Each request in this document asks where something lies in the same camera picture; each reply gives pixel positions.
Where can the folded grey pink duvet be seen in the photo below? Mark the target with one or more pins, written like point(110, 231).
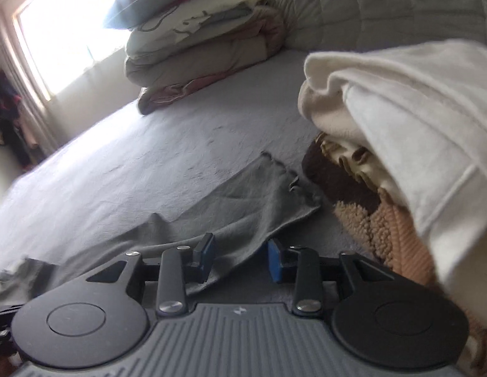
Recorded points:
point(208, 59)

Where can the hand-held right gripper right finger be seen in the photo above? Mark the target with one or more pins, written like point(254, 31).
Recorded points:
point(274, 261)

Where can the grey quilted headboard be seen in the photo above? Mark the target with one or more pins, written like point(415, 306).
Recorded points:
point(345, 4)

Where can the pink hanging garment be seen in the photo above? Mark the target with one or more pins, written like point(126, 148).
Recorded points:
point(29, 133)

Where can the brown tan plush garment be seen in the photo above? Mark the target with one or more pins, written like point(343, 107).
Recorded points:
point(345, 180)

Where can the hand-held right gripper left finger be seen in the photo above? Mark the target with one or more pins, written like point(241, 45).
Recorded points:
point(207, 259)

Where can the pile of cream brown laundry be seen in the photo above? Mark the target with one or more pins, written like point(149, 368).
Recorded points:
point(424, 125)

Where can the dark hanging jacket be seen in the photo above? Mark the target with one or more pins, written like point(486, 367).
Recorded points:
point(8, 125)

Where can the white printed pillow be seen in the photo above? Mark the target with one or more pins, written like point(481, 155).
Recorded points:
point(188, 23)

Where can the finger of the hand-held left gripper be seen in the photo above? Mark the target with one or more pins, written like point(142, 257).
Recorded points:
point(2, 330)

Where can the window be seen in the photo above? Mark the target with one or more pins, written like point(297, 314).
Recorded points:
point(70, 27)

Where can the dark grey-green shirt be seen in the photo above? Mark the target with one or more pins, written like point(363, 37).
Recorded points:
point(247, 204)

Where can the grey star-print curtain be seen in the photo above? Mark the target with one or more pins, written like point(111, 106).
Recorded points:
point(31, 98)

